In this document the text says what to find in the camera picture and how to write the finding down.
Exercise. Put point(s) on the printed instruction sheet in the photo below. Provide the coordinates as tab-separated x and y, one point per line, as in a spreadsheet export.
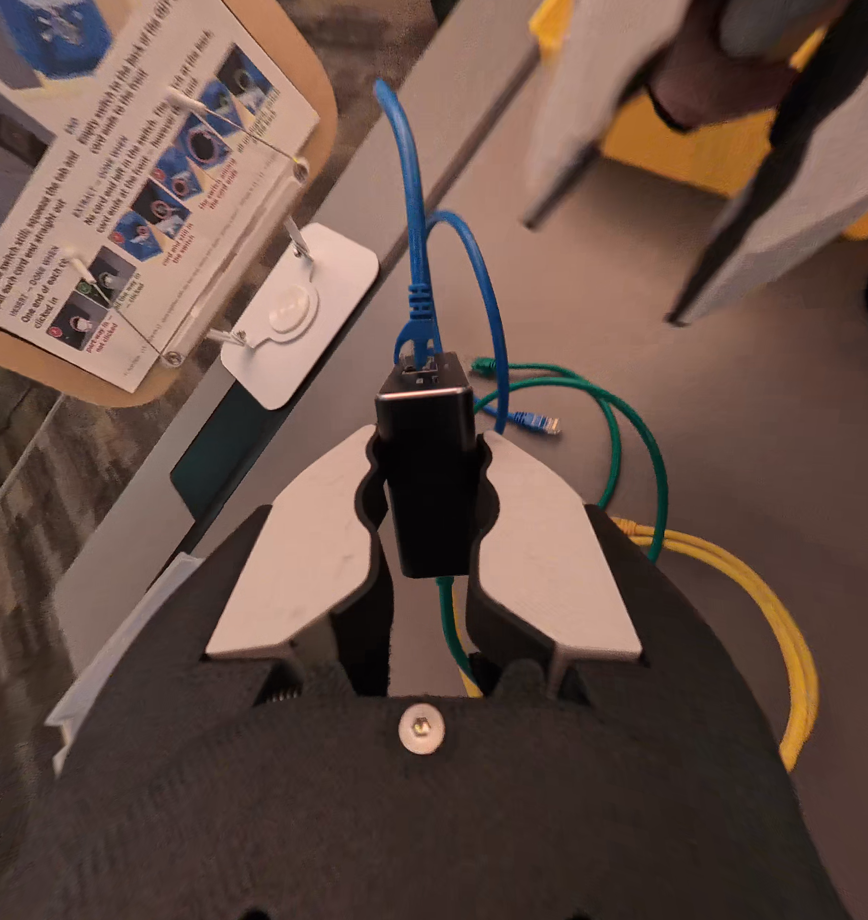
118	180

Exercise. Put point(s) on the wooden sign board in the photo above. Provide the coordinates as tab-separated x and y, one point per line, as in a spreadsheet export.
319	79

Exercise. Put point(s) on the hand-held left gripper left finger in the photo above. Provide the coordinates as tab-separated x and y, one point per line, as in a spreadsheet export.
297	553

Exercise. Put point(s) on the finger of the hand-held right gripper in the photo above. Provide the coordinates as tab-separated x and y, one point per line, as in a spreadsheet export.
599	65
836	165

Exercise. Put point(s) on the yellow plastic bin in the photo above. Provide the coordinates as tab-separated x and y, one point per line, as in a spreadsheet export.
664	154

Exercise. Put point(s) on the dark teal panel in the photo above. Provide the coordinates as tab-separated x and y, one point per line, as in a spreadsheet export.
218	460

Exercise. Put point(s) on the black network switch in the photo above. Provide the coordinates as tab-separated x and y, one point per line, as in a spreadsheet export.
430	489

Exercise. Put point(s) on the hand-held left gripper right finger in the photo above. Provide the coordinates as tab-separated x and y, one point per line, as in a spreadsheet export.
549	568

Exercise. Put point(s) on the white sign stand base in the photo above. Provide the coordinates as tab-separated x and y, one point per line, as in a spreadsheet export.
319	273

